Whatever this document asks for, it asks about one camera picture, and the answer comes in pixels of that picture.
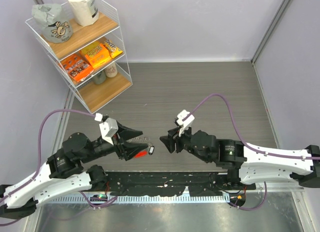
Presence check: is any grey paper bag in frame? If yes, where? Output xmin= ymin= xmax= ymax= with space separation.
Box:
xmin=31 ymin=3 xmax=73 ymax=43

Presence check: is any white wire shelf unit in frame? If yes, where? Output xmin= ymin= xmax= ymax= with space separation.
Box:
xmin=24 ymin=0 xmax=133 ymax=115

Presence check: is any yellow candy bag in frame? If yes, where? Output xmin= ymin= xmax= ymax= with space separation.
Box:
xmin=102 ymin=39 xmax=123 ymax=59

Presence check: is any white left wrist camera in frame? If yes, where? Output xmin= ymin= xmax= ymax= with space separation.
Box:
xmin=94 ymin=113 xmax=119 ymax=145

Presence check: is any white slotted cable duct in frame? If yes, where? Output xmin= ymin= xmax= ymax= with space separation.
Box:
xmin=48 ymin=193 xmax=230 ymax=204

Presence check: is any orange yellow snack box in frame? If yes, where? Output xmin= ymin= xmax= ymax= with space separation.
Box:
xmin=79 ymin=41 xmax=112 ymax=69

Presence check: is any beige cup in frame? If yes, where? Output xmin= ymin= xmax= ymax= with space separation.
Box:
xmin=103 ymin=62 xmax=118 ymax=78

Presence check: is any green bottle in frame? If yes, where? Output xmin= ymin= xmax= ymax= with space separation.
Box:
xmin=92 ymin=70 xmax=107 ymax=85

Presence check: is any black key fob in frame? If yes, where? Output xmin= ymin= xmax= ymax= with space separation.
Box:
xmin=148 ymin=146 xmax=155 ymax=155

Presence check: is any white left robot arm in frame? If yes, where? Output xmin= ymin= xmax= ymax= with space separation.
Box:
xmin=0 ymin=118 xmax=149 ymax=220

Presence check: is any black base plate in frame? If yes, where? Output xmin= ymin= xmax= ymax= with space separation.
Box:
xmin=88 ymin=172 xmax=256 ymax=197

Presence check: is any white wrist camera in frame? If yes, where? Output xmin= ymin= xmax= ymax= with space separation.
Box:
xmin=174 ymin=110 xmax=195 ymax=137
xmin=94 ymin=113 xmax=119 ymax=145

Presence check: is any white paper bag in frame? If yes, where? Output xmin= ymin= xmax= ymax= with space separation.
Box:
xmin=67 ymin=0 xmax=99 ymax=26

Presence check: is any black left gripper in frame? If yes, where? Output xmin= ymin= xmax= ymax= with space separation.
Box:
xmin=81 ymin=120 xmax=149 ymax=163

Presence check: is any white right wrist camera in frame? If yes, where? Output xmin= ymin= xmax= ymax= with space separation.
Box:
xmin=174 ymin=110 xmax=195 ymax=137

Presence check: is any red handled crescent blade keychain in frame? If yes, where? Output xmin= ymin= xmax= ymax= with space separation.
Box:
xmin=127 ymin=136 xmax=155 ymax=158

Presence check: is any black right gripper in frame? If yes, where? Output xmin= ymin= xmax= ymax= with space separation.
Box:
xmin=160 ymin=122 xmax=211 ymax=163

